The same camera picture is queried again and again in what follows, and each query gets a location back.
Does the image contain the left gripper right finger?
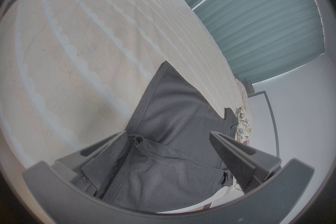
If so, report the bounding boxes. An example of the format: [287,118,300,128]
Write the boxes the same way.
[209,131,283,193]

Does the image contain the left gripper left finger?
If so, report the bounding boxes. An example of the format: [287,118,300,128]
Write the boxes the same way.
[54,131,128,193]

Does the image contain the black long-sleeved shirt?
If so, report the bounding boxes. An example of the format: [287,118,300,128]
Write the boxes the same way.
[93,60,239,214]

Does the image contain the bed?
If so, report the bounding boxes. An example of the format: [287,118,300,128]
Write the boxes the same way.
[0,0,278,211]

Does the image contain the white printed garment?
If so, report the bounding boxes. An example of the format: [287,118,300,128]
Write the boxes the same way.
[235,106,254,145]

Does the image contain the grey bedside table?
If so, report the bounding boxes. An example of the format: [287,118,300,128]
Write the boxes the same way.
[234,73,256,94]

